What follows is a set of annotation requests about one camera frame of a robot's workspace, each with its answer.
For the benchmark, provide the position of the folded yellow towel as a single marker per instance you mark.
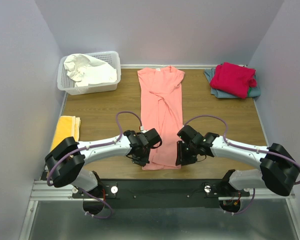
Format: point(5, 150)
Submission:
point(67, 126)

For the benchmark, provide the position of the folded blue t shirt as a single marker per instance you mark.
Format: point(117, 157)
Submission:
point(210, 73)

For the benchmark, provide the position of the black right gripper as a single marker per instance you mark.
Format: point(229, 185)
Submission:
point(180, 156)

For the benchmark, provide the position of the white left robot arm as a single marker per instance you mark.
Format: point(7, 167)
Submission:
point(66, 161)

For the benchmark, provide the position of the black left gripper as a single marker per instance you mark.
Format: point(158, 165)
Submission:
point(142, 162)

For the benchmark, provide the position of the white cloth in basket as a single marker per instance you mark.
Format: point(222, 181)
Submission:
point(86, 70)

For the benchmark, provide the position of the folded green t shirt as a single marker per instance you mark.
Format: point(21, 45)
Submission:
point(250, 92)

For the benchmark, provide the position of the white plastic basket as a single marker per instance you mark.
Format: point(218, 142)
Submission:
point(64, 83)

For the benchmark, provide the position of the aluminium frame rail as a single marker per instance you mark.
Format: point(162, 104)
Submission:
point(42, 192)

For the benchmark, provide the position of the folded red t shirt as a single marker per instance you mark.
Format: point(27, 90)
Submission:
point(234, 79)

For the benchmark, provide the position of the pink t shirt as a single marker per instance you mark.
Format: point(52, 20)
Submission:
point(161, 109)

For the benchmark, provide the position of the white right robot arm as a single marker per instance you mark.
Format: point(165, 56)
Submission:
point(274, 167)

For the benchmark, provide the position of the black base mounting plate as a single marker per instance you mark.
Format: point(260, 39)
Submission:
point(159, 193)

